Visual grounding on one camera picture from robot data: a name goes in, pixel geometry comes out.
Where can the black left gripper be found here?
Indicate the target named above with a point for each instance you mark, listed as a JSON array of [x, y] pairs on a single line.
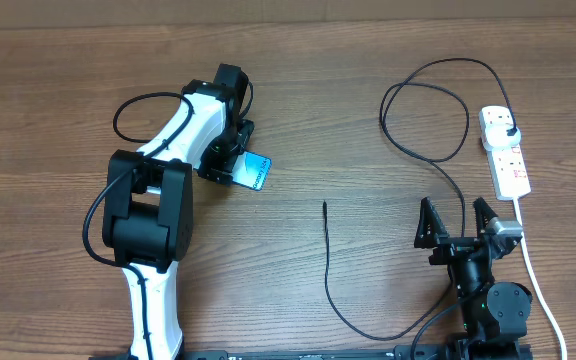
[[227, 163]]

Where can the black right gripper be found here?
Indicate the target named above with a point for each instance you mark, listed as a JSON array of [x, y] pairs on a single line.
[[450, 246]]

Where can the Samsung Galaxy smartphone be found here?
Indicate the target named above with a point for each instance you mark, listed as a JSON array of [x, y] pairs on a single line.
[[251, 170]]

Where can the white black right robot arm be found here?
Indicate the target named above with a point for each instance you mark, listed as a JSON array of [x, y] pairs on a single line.
[[494, 313]]

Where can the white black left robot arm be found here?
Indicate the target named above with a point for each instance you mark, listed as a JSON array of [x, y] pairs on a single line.
[[148, 200]]

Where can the white charger plug adapter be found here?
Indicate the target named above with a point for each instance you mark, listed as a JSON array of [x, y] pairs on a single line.
[[497, 137]]

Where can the white power strip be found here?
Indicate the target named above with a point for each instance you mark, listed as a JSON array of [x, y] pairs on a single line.
[[507, 166]]

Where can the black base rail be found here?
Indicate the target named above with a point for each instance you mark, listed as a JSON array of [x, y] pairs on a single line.
[[318, 355]]

